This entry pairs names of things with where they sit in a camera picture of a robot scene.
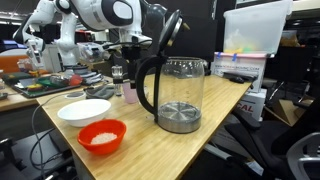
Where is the black tray with items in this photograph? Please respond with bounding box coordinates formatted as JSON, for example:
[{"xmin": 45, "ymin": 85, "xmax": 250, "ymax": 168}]
[{"xmin": 2, "ymin": 72, "xmax": 82, "ymax": 98}]

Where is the translucent pink plastic cup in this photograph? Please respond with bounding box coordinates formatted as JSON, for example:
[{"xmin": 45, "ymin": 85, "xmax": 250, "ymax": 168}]
[{"xmin": 122, "ymin": 83, "xmax": 138, "ymax": 104}]

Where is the grey folded cloth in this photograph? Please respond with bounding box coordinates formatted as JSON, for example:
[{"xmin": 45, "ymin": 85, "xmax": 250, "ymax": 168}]
[{"xmin": 84, "ymin": 85, "xmax": 114, "ymax": 100}]

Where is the black computer monitor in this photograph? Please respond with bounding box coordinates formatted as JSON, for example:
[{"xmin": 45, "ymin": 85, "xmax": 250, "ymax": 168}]
[{"xmin": 165, "ymin": 16, "xmax": 217, "ymax": 61}]

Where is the white cardboard box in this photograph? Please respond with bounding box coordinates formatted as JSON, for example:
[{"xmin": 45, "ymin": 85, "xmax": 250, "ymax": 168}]
[{"xmin": 211, "ymin": 52, "xmax": 267, "ymax": 93}]

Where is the grey lamp cable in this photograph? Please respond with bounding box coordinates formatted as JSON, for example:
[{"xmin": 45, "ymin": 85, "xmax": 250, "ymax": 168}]
[{"xmin": 29, "ymin": 87, "xmax": 98, "ymax": 178}]

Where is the black office chair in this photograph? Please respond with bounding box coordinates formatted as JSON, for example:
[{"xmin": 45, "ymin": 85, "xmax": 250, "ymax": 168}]
[{"xmin": 225, "ymin": 98, "xmax": 320, "ymax": 180}]

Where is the clear plastic storage bin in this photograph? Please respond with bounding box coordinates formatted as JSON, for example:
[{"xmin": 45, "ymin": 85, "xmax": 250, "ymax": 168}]
[{"xmin": 223, "ymin": 0, "xmax": 293, "ymax": 54}]

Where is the white ceramic bowl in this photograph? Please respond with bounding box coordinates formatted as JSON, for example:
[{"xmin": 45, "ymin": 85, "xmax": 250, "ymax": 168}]
[{"xmin": 57, "ymin": 99, "xmax": 111, "ymax": 127}]

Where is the clear pepper grinder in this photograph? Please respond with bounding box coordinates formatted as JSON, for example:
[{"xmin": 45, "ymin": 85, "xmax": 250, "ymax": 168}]
[{"xmin": 112, "ymin": 65, "xmax": 123, "ymax": 96}]

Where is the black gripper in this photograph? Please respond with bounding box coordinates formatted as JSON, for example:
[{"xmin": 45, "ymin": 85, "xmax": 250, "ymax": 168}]
[{"xmin": 121, "ymin": 46, "xmax": 141, "ymax": 89}]

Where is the red bowl with rice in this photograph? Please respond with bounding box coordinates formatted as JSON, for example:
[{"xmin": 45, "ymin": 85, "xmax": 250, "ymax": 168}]
[{"xmin": 77, "ymin": 119, "xmax": 126, "ymax": 155}]

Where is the glass electric kettle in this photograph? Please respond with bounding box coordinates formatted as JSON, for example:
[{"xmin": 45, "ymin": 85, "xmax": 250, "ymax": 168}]
[{"xmin": 136, "ymin": 10, "xmax": 205, "ymax": 134}]

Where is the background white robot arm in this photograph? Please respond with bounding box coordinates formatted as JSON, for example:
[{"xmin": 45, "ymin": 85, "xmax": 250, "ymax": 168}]
[{"xmin": 13, "ymin": 0, "xmax": 77, "ymax": 69}]

